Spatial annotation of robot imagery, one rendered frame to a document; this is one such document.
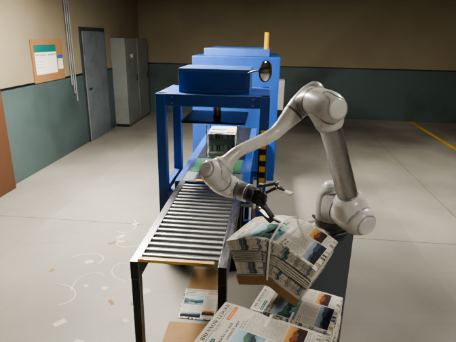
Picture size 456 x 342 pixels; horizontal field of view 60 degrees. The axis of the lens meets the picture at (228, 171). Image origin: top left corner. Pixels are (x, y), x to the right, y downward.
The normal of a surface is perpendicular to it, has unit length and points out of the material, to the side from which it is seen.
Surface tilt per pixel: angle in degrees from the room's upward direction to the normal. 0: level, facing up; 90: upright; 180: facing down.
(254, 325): 0
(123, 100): 90
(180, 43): 90
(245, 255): 90
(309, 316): 1
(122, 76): 90
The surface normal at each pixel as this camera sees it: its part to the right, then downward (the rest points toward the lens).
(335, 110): 0.30, 0.22
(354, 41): -0.10, 0.32
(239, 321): 0.03, -0.95
